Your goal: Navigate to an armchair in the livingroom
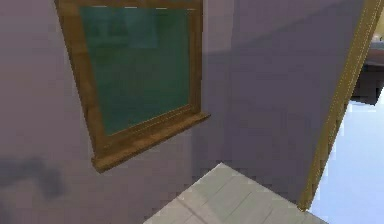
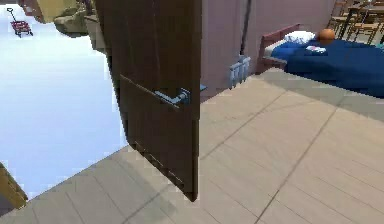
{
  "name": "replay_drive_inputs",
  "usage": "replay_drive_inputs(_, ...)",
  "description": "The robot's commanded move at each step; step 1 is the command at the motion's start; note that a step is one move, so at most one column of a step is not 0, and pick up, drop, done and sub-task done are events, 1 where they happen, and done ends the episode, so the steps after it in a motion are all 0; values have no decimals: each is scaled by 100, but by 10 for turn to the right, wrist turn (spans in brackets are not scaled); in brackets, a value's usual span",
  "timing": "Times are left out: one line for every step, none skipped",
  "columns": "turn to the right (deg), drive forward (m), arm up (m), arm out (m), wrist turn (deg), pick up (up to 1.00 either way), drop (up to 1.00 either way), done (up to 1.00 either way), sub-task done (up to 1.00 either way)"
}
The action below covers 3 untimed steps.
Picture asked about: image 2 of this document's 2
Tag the olive green armchair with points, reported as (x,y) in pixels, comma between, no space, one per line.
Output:
(71,20)

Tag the pale blue push broom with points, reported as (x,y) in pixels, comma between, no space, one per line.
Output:
(240,66)

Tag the dark brown room door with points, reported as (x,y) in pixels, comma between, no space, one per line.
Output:
(156,50)

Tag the white pillow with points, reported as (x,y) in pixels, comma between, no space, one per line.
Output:
(299,37)

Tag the orange basketball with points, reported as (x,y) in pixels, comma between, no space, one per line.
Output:
(326,35)

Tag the wooden dining chair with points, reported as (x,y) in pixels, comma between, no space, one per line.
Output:
(361,25)

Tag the red toy wagon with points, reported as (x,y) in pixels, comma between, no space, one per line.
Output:
(20,26)

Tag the dark dining table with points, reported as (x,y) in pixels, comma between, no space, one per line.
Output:
(358,10)

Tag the wooden furniture corner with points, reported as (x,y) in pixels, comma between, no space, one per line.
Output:
(10,188)

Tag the blue bed with red frame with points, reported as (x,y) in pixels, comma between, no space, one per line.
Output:
(336,65)

